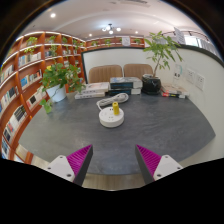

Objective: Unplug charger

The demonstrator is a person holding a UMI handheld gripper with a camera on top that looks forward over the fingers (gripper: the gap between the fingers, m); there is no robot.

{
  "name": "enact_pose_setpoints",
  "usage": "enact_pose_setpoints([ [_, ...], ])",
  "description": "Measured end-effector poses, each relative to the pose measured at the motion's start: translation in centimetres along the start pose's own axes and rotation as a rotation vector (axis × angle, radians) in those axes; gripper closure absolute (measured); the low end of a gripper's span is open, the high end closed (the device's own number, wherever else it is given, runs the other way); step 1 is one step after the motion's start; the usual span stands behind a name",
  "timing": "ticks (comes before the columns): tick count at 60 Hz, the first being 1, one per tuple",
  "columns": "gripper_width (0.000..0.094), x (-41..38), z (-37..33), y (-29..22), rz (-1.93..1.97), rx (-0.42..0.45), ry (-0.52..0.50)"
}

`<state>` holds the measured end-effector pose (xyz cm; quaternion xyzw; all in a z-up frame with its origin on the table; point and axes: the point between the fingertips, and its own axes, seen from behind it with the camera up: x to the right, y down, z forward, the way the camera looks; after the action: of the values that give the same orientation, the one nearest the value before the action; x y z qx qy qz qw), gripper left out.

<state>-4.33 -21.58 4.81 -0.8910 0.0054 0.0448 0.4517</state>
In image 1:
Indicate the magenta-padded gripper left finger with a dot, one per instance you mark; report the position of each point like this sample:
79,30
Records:
61,166

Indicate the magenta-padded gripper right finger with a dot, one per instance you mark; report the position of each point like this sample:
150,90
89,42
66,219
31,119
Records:
166,165

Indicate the yellow charger block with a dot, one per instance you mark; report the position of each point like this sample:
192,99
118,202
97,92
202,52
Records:
115,108

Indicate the round white power strip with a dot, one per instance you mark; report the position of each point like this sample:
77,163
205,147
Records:
106,119

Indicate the red and black book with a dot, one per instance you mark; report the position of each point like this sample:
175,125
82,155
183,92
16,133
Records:
171,95

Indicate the leafy plant in white pot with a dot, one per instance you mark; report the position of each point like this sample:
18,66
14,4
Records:
56,93

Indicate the thin white book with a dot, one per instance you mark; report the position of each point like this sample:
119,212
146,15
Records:
88,95

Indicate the tall plant in black pot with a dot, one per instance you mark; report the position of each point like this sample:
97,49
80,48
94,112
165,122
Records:
151,85

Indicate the dark blue book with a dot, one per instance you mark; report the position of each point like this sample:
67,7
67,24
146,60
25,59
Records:
123,91

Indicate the white book with pink print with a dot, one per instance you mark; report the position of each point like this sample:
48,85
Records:
96,87

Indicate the clear acrylic sign stand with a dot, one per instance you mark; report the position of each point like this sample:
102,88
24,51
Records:
178,75

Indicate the thick blue-grey cover book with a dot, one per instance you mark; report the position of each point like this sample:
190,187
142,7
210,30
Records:
125,82

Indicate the tan upholstered chair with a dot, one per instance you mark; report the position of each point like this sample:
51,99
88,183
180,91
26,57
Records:
105,73
137,70

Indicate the orange wooden bookshelf unit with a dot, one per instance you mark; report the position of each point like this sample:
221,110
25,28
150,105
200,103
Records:
33,66

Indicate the white sheer curtain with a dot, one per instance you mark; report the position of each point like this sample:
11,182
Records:
201,42

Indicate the white sign card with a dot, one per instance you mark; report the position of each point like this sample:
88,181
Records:
179,36

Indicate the ceiling lamp with round bulbs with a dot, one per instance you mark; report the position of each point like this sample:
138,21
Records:
111,29

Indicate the recessed ceiling spotlights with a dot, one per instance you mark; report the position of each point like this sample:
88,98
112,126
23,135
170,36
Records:
52,15

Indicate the white wall socket panel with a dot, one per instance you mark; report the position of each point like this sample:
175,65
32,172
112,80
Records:
200,81
190,76

